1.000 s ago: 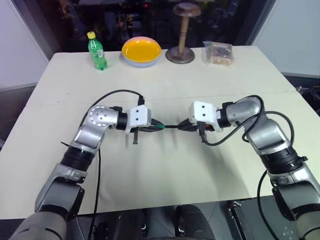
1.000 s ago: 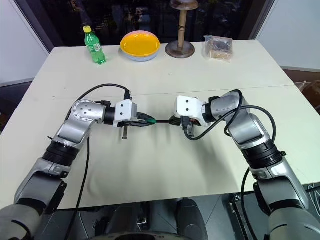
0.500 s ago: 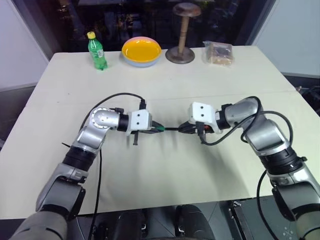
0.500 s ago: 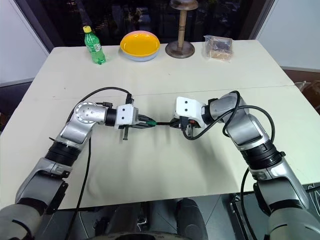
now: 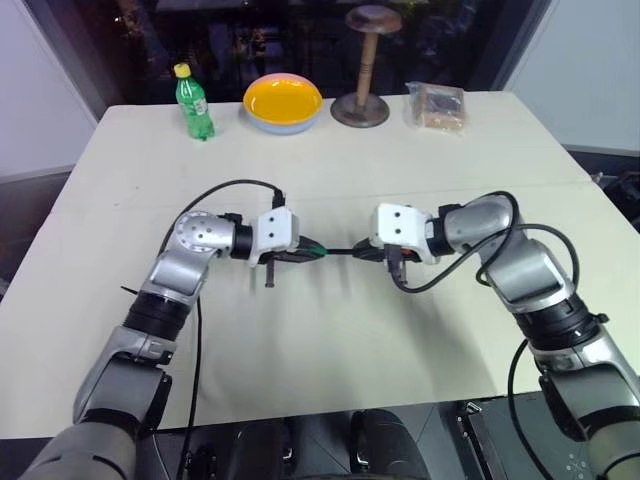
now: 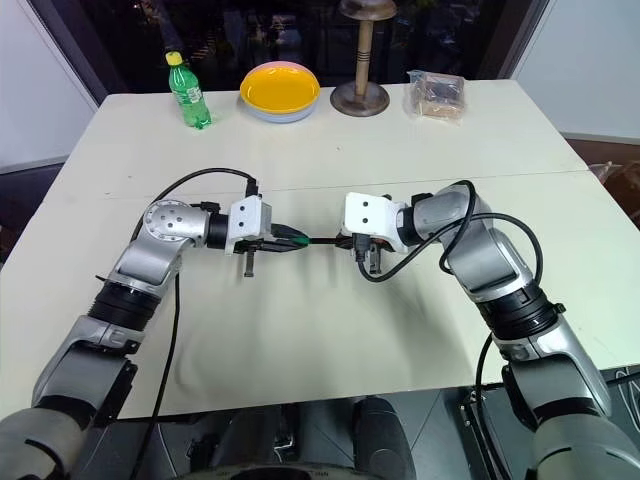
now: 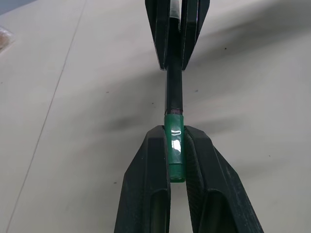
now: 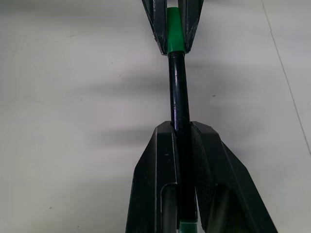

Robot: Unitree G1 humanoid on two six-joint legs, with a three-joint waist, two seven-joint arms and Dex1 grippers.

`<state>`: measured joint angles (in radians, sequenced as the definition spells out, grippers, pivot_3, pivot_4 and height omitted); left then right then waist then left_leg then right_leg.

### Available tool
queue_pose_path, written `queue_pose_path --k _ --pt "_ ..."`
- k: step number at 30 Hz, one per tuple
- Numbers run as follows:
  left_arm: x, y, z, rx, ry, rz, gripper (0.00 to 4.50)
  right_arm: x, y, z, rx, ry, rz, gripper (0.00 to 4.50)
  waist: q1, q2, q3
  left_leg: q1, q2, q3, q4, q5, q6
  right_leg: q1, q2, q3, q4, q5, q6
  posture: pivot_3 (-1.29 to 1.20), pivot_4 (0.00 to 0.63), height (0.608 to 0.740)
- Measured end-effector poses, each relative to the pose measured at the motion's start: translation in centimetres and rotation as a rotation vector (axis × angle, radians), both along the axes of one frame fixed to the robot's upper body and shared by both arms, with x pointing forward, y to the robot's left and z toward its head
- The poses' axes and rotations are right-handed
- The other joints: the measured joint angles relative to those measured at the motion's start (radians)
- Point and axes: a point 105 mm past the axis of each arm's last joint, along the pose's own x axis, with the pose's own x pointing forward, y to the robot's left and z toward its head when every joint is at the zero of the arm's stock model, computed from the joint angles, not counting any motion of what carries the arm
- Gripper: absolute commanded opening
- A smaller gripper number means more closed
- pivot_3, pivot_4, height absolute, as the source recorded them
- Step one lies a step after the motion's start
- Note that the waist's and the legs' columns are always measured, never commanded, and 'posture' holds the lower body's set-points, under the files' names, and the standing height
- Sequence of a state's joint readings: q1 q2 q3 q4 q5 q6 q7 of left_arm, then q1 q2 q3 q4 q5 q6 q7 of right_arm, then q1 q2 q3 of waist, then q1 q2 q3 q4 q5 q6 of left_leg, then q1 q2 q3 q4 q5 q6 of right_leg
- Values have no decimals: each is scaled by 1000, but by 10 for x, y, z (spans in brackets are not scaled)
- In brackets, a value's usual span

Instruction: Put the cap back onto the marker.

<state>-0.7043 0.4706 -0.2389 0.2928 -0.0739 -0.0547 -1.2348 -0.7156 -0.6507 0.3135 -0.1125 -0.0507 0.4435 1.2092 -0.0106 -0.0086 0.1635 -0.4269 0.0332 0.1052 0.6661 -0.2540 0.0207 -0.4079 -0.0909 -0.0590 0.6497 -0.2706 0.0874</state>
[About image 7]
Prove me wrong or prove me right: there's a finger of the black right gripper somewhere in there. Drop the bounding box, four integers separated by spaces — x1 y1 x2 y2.
180 0 210 71
144 0 171 71

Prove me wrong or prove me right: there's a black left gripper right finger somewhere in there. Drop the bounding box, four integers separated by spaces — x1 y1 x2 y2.
183 125 265 233

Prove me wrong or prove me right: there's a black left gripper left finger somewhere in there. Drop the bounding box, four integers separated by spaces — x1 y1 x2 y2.
113 124 172 233

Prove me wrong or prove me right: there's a green marker cap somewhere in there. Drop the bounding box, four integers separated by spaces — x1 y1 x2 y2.
163 113 187 183

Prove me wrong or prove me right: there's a black marker pen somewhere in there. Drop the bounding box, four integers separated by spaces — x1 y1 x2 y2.
164 0 185 115

